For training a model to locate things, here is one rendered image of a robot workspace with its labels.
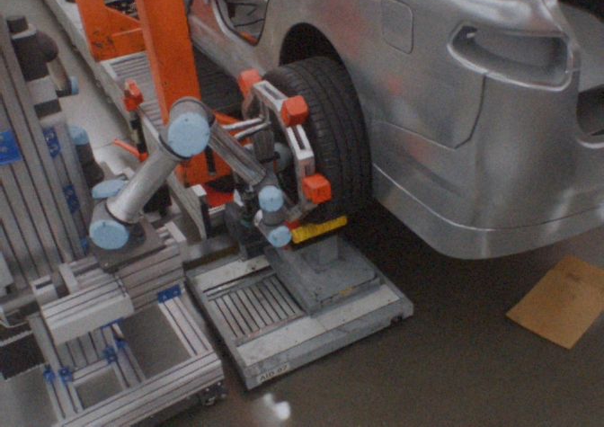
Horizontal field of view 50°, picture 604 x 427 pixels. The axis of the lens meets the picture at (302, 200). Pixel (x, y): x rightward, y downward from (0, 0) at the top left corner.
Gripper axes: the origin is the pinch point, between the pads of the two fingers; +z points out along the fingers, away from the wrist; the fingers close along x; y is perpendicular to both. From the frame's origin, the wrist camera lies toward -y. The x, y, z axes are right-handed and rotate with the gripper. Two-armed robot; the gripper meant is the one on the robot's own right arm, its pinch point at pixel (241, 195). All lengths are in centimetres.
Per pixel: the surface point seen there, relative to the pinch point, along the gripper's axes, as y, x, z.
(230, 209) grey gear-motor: -43, -12, 55
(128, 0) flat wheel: -35, -56, 404
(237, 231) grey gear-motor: -51, -11, 46
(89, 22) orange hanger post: -3, 2, 258
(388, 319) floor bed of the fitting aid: -78, -53, -18
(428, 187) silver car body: 15, -46, -53
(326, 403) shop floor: -83, -9, -39
